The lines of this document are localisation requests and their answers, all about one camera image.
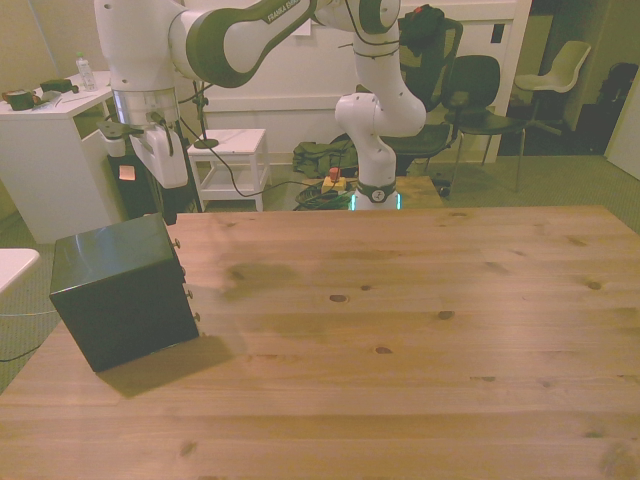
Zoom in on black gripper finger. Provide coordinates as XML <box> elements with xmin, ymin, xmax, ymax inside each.
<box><xmin>160</xmin><ymin>185</ymin><xmax>179</xmax><ymax>226</ymax></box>

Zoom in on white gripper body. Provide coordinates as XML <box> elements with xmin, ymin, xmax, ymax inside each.
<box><xmin>129</xmin><ymin>124</ymin><xmax>190</xmax><ymax>191</ymax></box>

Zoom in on black drawer with knob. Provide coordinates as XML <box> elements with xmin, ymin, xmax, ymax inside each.
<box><xmin>164</xmin><ymin>220</ymin><xmax>187</xmax><ymax>274</ymax></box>

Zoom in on black drawer cabinet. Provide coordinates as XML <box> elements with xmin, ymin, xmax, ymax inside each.
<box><xmin>48</xmin><ymin>212</ymin><xmax>204</xmax><ymax>374</ymax></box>

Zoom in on black computer tower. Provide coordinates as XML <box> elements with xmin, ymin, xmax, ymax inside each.
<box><xmin>106</xmin><ymin>149</ymin><xmax>204</xmax><ymax>224</ymax></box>

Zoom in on black microphone stand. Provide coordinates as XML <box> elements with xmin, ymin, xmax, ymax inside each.
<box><xmin>191</xmin><ymin>79</ymin><xmax>221</xmax><ymax>151</ymax></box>

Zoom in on small white side table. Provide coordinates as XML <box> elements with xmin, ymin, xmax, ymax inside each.
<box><xmin>186</xmin><ymin>128</ymin><xmax>273</xmax><ymax>213</ymax></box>

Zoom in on clear plastic bottle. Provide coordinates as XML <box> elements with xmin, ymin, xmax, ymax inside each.
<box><xmin>74</xmin><ymin>51</ymin><xmax>99</xmax><ymax>93</ymax></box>

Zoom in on white desk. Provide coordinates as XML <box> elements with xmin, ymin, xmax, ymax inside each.
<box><xmin>0</xmin><ymin>69</ymin><xmax>131</xmax><ymax>245</ymax></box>

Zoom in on dark object on desk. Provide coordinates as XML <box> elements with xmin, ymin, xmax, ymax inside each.
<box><xmin>38</xmin><ymin>78</ymin><xmax>82</xmax><ymax>95</ymax></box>

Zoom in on black tape roll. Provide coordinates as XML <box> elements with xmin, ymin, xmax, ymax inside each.
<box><xmin>2</xmin><ymin>88</ymin><xmax>35</xmax><ymax>112</ymax></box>

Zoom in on green cloth bag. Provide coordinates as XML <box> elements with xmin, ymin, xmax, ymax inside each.
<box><xmin>291</xmin><ymin>139</ymin><xmax>359</xmax><ymax>177</ymax></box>

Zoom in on yellow emergency stop button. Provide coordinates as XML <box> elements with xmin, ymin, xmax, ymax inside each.
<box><xmin>321</xmin><ymin>167</ymin><xmax>348</xmax><ymax>194</ymax></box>

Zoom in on black mesh office chair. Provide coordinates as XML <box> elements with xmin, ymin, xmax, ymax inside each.
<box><xmin>387</xmin><ymin>17</ymin><xmax>465</xmax><ymax>201</ymax></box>

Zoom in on dark clothes with red patch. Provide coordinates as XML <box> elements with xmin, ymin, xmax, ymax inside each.
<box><xmin>398</xmin><ymin>4</ymin><xmax>450</xmax><ymax>50</ymax></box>

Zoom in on black plastic chair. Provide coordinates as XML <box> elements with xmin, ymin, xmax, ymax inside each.
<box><xmin>442</xmin><ymin>54</ymin><xmax>529</xmax><ymax>194</ymax></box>

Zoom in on white plastic chair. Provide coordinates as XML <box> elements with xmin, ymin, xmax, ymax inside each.
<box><xmin>514</xmin><ymin>40</ymin><xmax>592</xmax><ymax>135</ymax></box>

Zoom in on black camera stand pole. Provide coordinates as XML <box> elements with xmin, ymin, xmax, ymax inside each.
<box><xmin>172</xmin><ymin>117</ymin><xmax>206</xmax><ymax>214</ymax></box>

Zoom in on black cable bundle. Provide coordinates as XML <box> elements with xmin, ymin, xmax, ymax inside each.
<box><xmin>291</xmin><ymin>180</ymin><xmax>353</xmax><ymax>210</ymax></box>

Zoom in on thin floor cable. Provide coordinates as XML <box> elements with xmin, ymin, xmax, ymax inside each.
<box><xmin>0</xmin><ymin>308</ymin><xmax>57</xmax><ymax>364</ymax></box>

